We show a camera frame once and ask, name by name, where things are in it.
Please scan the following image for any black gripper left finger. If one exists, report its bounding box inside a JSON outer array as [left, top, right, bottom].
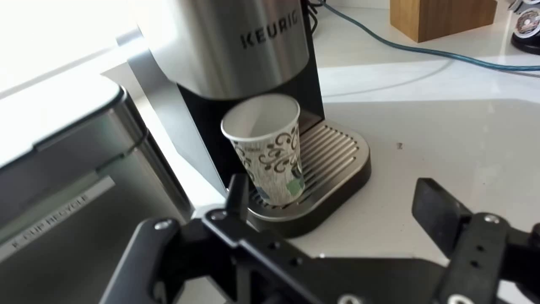
[[100, 172, 361, 304]]

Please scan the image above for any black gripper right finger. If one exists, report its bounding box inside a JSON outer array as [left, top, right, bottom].
[[412, 176, 540, 304]]

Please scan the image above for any patterned paper coffee cup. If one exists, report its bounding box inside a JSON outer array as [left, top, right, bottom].
[[219, 93, 309, 211]]

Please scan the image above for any black silver coffee maker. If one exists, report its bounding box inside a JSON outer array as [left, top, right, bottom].
[[115, 0, 373, 238]]

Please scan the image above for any stainless steel bin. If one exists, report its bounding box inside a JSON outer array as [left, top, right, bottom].
[[0, 73, 196, 304]]

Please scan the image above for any wooden block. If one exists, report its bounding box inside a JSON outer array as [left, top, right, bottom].
[[388, 0, 499, 44]]

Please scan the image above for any thin white cable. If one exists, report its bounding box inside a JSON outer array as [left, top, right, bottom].
[[319, 59, 454, 100]]

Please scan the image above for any blue cable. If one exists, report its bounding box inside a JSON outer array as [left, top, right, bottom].
[[322, 0, 540, 74]]

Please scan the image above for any black wire pod carousel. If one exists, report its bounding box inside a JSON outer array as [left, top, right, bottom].
[[506, 0, 540, 58]]

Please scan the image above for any black power cord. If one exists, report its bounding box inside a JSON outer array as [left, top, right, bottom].
[[302, 0, 327, 37]]

